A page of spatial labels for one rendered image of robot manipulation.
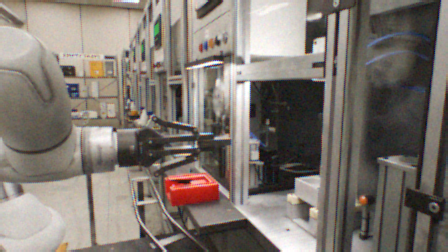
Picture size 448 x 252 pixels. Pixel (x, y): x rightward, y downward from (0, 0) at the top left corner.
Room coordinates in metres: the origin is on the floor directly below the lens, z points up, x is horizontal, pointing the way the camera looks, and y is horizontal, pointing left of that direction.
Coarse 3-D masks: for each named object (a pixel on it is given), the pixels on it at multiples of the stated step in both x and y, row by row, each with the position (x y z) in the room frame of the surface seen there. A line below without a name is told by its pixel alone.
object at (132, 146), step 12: (120, 132) 0.53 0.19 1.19; (132, 132) 0.54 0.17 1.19; (144, 132) 0.56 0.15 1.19; (156, 132) 0.57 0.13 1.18; (120, 144) 0.52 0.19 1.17; (132, 144) 0.52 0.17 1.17; (144, 144) 0.55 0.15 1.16; (156, 144) 0.56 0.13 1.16; (120, 156) 0.51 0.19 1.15; (132, 156) 0.52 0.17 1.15; (144, 156) 0.56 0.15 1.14
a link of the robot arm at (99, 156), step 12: (84, 132) 0.51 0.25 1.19; (96, 132) 0.51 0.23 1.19; (108, 132) 0.52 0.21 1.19; (84, 144) 0.49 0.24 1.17; (96, 144) 0.50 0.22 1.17; (108, 144) 0.50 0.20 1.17; (84, 156) 0.49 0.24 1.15; (96, 156) 0.49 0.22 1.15; (108, 156) 0.50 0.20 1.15; (84, 168) 0.49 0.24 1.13; (96, 168) 0.50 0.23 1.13; (108, 168) 0.51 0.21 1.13
